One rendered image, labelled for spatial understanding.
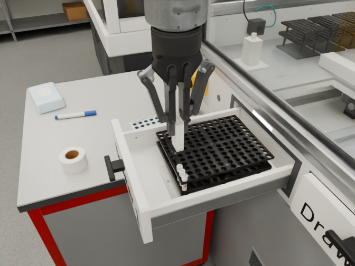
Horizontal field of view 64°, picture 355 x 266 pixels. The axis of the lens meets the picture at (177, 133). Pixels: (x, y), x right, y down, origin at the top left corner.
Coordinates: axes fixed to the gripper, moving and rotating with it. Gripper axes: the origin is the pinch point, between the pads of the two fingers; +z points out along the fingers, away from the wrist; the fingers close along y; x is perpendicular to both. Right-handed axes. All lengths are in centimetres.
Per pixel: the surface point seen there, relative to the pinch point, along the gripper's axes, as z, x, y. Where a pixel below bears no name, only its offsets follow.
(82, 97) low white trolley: 24, 62, -16
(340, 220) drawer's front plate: 9.1, -22.2, 21.6
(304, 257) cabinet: 28.6, -18.6, 23.2
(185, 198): 10.6, -7.0, -1.1
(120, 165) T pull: 8.8, 4.3, -11.2
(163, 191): 16.4, 0.7, -3.3
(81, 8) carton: 70, 379, 4
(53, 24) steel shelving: 83, 369, -34
